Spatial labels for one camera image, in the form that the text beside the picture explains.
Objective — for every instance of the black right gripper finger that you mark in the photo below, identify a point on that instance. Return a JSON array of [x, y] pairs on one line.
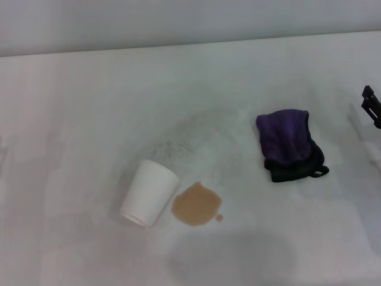
[[372, 102]]

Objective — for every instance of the purple and black rag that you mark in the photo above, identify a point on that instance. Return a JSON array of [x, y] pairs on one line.
[[282, 137]]

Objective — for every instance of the white foam cup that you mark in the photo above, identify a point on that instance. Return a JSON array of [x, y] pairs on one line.
[[149, 192]]

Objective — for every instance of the small brown liquid droplet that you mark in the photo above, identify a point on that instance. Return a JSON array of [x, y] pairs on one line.
[[219, 217]]

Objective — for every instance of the brown liquid stain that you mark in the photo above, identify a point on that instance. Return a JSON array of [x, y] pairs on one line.
[[195, 205]]

